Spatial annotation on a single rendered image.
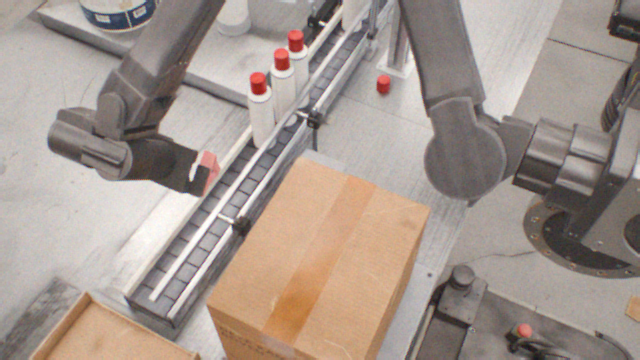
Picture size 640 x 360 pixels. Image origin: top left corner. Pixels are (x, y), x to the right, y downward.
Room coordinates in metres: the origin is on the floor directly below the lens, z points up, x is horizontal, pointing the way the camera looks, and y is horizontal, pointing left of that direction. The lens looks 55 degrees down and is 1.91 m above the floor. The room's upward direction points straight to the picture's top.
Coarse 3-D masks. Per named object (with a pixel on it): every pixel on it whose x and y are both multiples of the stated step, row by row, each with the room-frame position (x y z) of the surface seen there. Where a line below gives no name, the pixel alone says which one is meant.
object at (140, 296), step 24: (384, 0) 1.32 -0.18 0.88; (312, 72) 1.05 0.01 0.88; (336, 72) 1.05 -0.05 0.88; (312, 96) 0.96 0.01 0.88; (240, 168) 0.75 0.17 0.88; (264, 168) 0.75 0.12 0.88; (216, 192) 0.69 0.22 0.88; (240, 192) 0.69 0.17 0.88; (192, 216) 0.63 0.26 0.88; (216, 240) 0.57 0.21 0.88; (168, 264) 0.52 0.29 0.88; (192, 264) 0.52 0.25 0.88; (144, 288) 0.47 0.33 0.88; (168, 288) 0.47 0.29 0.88; (168, 312) 0.42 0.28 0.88
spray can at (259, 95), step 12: (252, 84) 0.81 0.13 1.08; (264, 84) 0.81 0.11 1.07; (252, 96) 0.81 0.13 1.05; (264, 96) 0.81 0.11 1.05; (252, 108) 0.80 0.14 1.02; (264, 108) 0.80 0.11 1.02; (252, 120) 0.81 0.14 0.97; (264, 120) 0.80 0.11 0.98; (252, 132) 0.81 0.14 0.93; (264, 132) 0.80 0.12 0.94
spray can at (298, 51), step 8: (296, 32) 0.95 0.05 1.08; (288, 40) 0.94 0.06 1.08; (296, 40) 0.93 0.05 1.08; (288, 48) 0.94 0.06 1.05; (296, 48) 0.93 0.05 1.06; (304, 48) 0.95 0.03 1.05; (296, 56) 0.93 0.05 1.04; (304, 56) 0.93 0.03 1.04; (296, 64) 0.92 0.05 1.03; (304, 64) 0.93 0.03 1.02; (296, 72) 0.92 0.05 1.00; (304, 72) 0.93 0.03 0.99; (296, 80) 0.92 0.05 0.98; (304, 80) 0.93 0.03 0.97; (296, 88) 0.92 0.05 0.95; (296, 96) 0.92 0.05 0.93; (304, 104) 0.93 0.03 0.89
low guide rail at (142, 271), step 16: (336, 16) 1.21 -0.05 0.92; (272, 96) 0.93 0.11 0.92; (240, 144) 0.79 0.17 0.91; (224, 160) 0.75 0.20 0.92; (208, 192) 0.67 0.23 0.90; (192, 208) 0.63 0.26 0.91; (176, 224) 0.59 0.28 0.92; (160, 240) 0.55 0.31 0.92; (144, 272) 0.49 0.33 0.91; (128, 288) 0.45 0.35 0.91
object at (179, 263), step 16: (368, 0) 1.22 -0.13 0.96; (352, 32) 1.11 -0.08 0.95; (336, 48) 1.04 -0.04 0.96; (304, 96) 0.89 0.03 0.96; (288, 112) 0.84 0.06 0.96; (256, 160) 0.71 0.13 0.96; (240, 176) 0.67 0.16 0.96; (224, 208) 0.60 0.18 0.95; (208, 224) 0.56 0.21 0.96; (192, 240) 0.52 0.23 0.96; (176, 272) 0.46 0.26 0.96; (160, 288) 0.43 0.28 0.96
